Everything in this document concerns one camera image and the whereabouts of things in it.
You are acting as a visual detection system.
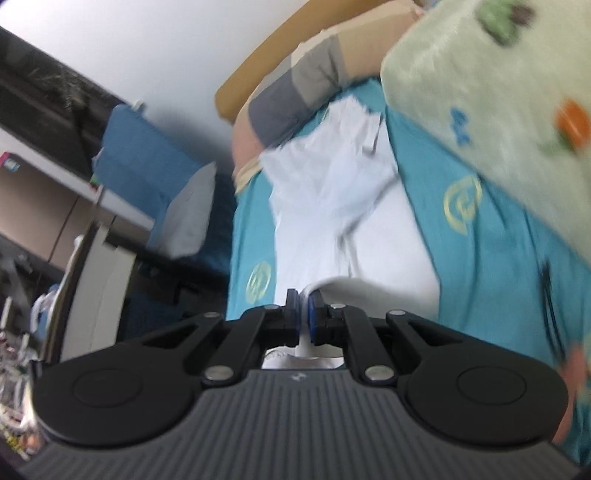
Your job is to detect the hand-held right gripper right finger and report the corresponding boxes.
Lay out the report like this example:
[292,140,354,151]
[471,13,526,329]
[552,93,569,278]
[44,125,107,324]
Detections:
[307,290,463,385]

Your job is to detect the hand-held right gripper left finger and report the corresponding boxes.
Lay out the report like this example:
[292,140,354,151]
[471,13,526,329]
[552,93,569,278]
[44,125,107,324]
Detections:
[142,288,302,387]

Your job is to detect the white t-shirt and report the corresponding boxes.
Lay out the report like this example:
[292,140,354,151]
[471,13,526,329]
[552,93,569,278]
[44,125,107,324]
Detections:
[261,98,440,370]

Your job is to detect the dark blue bed base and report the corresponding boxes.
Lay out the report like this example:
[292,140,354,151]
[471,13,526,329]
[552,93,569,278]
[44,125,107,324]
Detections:
[129,175,236,342]

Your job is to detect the teal bed sheet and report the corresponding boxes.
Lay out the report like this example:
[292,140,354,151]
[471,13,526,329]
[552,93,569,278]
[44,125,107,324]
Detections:
[228,78,591,462]

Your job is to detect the white desk panel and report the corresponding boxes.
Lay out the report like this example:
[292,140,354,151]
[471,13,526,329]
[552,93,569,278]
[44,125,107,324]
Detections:
[39,222,137,363]

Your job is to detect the blue towel chair cover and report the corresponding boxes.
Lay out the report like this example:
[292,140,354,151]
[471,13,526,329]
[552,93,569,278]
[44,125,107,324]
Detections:
[95,104,218,245]

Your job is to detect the beige and grey striped pillow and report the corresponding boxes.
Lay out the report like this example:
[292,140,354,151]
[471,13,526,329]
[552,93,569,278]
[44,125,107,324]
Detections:
[231,9,426,195]

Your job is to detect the mustard yellow headboard cushion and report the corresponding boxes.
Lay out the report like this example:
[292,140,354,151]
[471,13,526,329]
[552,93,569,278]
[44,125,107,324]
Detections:
[215,0,411,123]

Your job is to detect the pinkish blurred object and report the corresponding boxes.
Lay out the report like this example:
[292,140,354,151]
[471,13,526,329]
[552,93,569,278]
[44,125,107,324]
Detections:
[551,344,591,446]

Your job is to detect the pile of cluttered small things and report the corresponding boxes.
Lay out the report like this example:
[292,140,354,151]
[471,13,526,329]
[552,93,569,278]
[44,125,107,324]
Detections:
[0,258,61,457]

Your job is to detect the brown wooden cabinet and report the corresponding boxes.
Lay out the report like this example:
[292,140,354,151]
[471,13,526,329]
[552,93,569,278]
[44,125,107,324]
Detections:
[0,152,93,273]

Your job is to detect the green plush printed blanket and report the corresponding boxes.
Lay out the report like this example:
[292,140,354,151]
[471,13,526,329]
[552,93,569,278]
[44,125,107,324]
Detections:
[381,0,591,257]

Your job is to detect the dark window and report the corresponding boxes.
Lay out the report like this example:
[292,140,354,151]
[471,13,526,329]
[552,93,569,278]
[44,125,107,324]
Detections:
[0,28,127,178]

